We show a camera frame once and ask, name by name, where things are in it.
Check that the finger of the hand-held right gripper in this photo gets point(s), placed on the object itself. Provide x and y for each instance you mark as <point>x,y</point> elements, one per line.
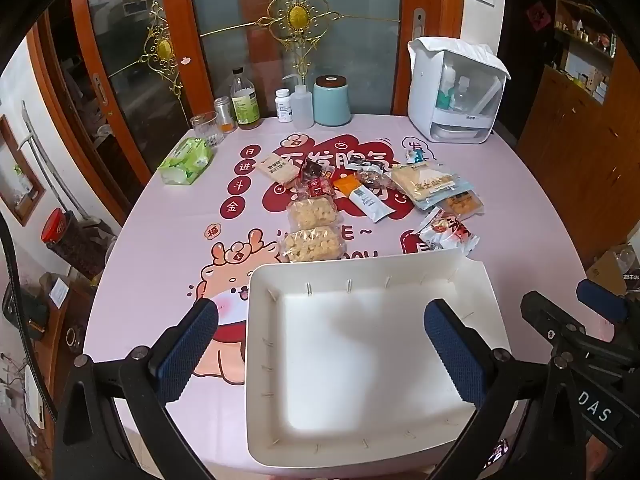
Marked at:
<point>602,302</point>
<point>550,322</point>

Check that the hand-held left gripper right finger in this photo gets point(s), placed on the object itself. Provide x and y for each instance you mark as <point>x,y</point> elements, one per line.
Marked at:
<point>457,355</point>

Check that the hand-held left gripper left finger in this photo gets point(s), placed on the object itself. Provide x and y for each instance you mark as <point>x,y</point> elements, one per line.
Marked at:
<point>185,355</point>

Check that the white cardboard tray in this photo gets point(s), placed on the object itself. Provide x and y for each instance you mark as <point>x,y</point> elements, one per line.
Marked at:
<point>360,350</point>

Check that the red white snack packet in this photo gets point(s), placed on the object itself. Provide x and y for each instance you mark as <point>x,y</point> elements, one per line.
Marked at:
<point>442,232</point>

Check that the clear orange cookie packet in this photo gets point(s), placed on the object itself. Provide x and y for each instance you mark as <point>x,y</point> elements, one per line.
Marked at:
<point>462,205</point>

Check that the puffed rice snack packet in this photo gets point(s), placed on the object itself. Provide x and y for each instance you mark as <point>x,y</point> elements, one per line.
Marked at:
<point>311,212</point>
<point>311,245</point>

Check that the blue white biscuit packet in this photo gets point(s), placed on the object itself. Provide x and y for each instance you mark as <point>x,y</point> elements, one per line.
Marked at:
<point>430,182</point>

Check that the orange white snack packet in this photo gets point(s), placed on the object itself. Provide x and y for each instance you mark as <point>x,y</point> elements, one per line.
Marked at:
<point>362,200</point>

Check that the clear walnut date packet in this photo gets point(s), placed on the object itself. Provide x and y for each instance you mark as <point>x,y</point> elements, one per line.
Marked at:
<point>316,189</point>
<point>374,178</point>

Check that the small dark snack packet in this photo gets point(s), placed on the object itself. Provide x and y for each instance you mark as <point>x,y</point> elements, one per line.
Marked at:
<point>361,162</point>

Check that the cardboard box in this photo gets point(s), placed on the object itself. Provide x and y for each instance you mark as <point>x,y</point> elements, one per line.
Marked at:
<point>607,265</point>

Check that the pink printed tablecloth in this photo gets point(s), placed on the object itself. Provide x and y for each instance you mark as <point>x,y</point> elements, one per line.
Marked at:
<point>525,200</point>

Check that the red-lid jar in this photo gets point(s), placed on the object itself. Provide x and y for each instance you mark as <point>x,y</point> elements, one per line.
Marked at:
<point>62,245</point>

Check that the wooden cabinet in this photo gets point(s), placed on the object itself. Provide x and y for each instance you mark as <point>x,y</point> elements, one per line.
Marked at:
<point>575,135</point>

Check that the green wet wipes pack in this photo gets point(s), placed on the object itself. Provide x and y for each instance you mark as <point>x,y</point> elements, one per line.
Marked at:
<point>185,160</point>

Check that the clear glass cup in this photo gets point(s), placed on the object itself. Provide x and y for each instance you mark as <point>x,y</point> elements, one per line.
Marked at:
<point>205,127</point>

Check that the white pole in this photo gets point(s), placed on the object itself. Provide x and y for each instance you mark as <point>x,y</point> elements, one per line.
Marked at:
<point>45,160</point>

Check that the silver metal can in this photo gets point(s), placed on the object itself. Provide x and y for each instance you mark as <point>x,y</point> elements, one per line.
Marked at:
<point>225,115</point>

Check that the teal white bottle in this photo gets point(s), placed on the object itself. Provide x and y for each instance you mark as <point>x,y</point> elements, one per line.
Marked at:
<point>447,90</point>

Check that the glass bottle green label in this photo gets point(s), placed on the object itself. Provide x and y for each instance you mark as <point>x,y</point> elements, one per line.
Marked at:
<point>245,102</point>

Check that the white clear-front storage cabinet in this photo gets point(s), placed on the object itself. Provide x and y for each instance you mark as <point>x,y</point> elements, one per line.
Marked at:
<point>425,90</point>

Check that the white pill bottle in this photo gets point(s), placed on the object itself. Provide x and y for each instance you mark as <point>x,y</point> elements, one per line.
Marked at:
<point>283,105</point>

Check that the clear plastic wash bottle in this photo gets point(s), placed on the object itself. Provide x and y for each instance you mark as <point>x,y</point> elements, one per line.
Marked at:
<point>301,107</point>

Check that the teal canister brown lid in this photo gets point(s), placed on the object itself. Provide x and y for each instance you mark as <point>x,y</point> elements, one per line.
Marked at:
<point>332,102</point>

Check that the red paper decoration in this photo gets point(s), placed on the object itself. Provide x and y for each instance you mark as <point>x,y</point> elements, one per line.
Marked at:
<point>537,17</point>

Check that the small gold door ornament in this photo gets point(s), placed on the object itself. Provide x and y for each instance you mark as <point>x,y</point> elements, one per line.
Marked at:
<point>162,49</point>

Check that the large gold door ornament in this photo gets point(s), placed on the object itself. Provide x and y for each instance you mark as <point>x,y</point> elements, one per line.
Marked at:
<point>297,15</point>

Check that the wooden framed wall niche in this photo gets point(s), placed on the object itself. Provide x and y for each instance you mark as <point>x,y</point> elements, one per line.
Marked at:
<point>17,175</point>

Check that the wooden wall shelf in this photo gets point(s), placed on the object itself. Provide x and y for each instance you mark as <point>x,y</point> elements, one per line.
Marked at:
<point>585,40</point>

